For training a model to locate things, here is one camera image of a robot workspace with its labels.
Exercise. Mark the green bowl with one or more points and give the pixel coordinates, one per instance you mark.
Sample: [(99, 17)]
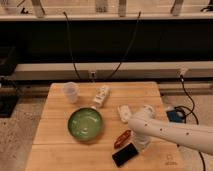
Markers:
[(85, 124)]

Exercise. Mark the black rectangular eraser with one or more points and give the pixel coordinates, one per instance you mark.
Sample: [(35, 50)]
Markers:
[(124, 155)]

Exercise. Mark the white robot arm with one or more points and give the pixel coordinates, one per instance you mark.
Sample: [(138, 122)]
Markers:
[(144, 126)]

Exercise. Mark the blue connector box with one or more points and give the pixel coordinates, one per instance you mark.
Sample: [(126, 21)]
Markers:
[(174, 117)]

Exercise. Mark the clear plastic cup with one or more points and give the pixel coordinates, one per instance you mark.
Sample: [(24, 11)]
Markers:
[(70, 90)]

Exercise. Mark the wall power outlet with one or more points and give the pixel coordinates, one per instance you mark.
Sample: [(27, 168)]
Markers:
[(92, 74)]

